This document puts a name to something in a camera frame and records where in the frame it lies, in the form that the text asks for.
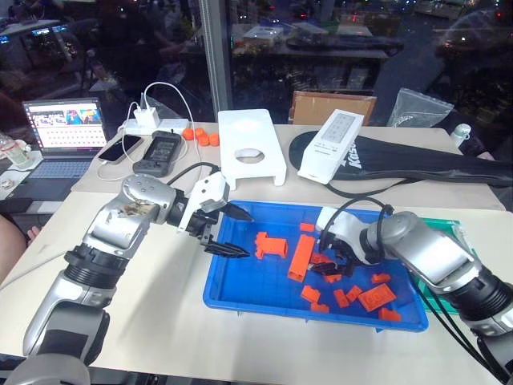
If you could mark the white bottle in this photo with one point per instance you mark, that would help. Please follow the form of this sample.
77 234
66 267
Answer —
460 134

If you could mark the notched orange block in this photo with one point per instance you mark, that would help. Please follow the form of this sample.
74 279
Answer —
272 246

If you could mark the white charger plug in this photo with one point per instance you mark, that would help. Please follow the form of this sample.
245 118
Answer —
145 115

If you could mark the white power strip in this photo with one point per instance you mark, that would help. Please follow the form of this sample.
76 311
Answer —
160 126

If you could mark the black racket bag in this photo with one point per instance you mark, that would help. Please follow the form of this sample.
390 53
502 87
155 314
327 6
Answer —
421 160

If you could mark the white stand with hole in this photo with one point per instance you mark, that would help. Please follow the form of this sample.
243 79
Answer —
248 132

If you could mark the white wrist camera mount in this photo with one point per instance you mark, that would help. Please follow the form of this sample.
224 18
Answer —
340 224
208 192

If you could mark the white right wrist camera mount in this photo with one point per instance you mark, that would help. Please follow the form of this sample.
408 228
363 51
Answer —
340 224

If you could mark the brown cardboard box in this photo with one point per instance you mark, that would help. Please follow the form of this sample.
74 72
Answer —
312 106

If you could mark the clear glass jar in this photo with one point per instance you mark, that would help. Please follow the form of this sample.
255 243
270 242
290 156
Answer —
18 154

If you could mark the blue plastic bin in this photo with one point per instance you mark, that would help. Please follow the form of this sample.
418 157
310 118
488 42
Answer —
240 280

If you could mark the long orange rectangular block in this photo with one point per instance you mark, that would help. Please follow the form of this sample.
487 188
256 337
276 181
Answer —
301 258

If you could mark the orange bottle cap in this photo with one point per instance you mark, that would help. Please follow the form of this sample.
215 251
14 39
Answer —
199 133
214 139
187 134
204 140

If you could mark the open laptop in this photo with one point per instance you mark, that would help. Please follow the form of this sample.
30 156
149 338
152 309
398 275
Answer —
60 136

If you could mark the smartphone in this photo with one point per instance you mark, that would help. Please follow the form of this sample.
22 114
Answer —
120 148

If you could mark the clear plastic bag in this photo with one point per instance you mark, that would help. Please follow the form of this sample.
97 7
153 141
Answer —
421 108

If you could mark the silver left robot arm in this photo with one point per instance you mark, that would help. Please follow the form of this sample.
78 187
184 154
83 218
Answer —
120 232

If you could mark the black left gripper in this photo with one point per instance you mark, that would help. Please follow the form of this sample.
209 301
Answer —
202 226

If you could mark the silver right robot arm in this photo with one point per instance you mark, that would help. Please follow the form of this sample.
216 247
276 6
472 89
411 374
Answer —
433 252

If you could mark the white rectangular box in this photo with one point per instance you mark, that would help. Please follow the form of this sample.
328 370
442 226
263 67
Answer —
332 144

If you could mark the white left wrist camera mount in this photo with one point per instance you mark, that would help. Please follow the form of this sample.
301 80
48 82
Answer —
208 192

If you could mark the small orange brick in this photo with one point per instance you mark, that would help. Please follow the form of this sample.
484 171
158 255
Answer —
354 293
307 227
318 257
312 293
341 298
380 278
332 278
320 308

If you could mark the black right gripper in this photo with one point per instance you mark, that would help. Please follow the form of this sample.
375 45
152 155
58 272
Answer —
340 250

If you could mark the flat orange plate brick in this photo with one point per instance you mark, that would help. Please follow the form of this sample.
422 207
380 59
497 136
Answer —
376 297

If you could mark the black handheld device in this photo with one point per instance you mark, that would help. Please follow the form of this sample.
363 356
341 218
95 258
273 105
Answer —
158 152

